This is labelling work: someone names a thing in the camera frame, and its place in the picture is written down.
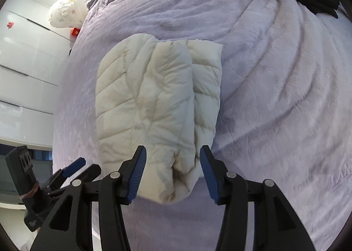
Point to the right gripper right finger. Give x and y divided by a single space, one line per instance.
276 224

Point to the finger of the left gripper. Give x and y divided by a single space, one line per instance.
74 167
88 175

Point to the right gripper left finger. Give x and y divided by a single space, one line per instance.
68 225

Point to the cream quilted down jacket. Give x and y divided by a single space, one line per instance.
165 96

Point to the white wardrobe cabinet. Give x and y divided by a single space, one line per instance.
33 60

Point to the small red box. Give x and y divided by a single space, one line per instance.
75 32

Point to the white floral plastic bag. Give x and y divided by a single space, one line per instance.
68 14

